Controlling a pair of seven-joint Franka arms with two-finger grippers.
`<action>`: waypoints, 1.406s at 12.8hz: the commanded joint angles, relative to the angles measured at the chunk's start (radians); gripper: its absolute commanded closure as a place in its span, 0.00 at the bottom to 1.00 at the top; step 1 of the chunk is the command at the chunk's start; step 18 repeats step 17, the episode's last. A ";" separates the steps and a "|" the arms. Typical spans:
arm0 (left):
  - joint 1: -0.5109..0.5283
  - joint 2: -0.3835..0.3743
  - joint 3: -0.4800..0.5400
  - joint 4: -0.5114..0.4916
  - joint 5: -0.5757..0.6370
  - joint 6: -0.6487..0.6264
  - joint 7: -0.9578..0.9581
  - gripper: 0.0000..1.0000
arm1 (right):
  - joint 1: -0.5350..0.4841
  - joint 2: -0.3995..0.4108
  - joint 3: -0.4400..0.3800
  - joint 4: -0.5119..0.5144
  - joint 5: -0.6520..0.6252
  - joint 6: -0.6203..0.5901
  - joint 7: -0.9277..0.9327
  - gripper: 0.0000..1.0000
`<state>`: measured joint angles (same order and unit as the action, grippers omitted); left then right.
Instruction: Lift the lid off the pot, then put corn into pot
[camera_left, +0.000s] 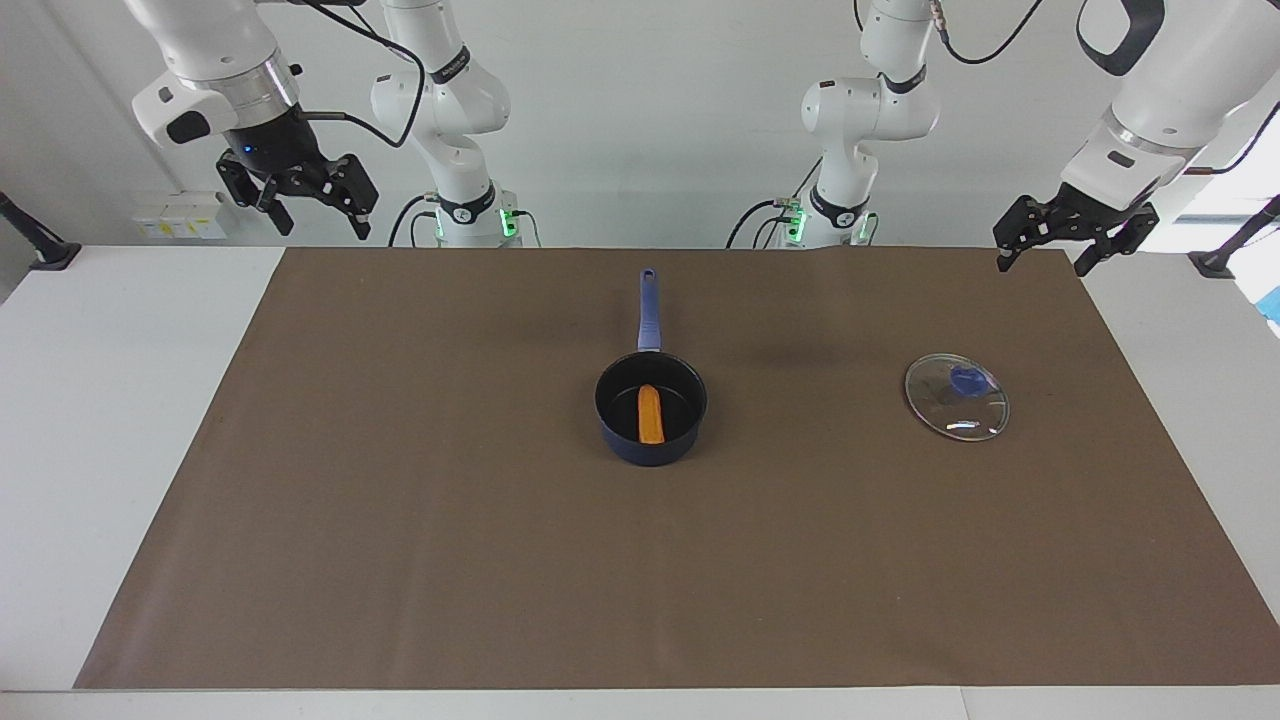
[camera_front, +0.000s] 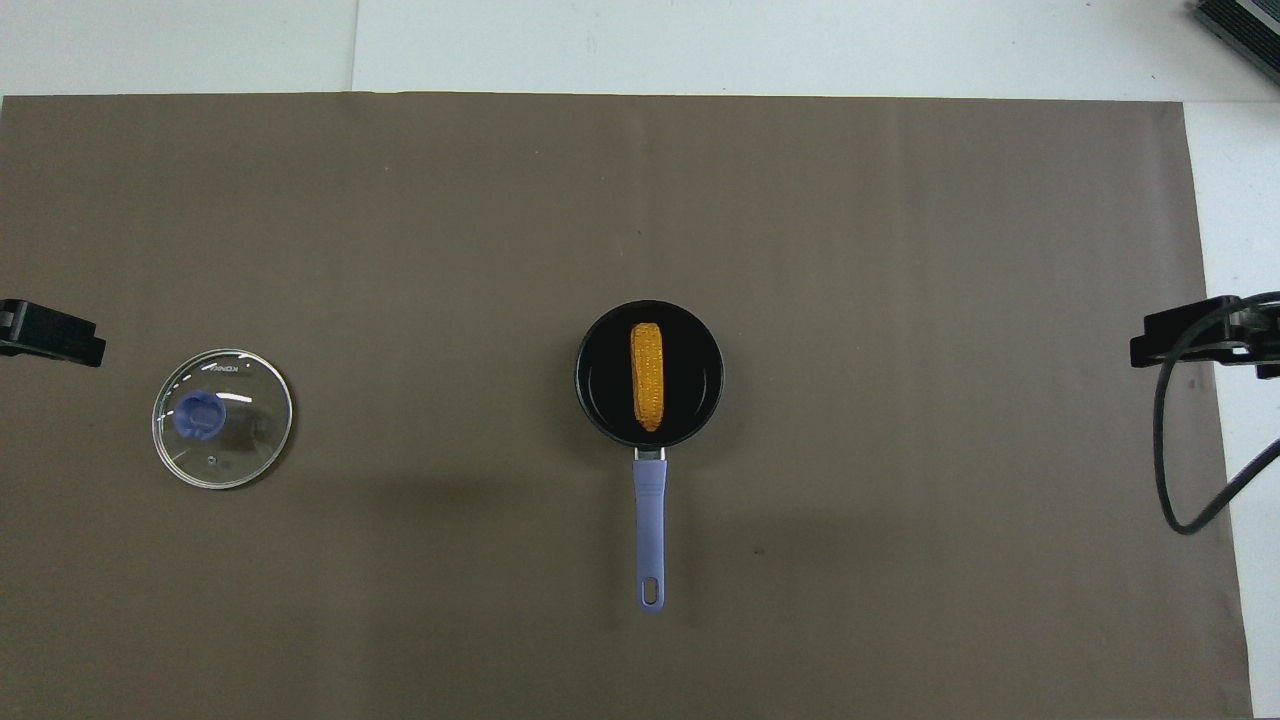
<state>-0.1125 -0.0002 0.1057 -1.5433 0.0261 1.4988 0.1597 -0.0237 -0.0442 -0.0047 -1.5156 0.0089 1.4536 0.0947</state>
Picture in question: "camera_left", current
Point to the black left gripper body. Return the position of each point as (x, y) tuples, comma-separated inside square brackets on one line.
[(1090, 215)]

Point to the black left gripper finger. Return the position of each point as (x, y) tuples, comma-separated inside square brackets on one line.
[(1125, 240), (1018, 228)]

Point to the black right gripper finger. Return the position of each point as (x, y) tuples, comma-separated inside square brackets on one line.
[(248, 182), (352, 185)]

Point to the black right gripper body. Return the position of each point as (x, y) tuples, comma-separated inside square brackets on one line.
[(275, 148)]

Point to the glass lid with blue knob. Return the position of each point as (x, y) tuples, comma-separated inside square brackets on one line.
[(955, 405)]

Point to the yellow corn cob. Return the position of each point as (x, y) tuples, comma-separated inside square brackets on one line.
[(651, 415)]

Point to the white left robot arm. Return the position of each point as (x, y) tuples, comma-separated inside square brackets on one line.
[(1190, 70)]

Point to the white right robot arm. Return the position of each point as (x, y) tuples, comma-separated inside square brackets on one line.
[(440, 90)]

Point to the black clamp stand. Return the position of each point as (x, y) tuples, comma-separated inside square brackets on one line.
[(45, 252), (1215, 262)]

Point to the light blue object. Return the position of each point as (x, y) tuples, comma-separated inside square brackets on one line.
[(1273, 305)]

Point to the dark blue saucepan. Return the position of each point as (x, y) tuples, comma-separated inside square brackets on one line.
[(650, 452)]

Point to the brown table mat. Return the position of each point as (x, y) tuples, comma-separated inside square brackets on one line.
[(640, 560)]

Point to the white wall socket box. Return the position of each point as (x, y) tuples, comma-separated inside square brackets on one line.
[(180, 218)]

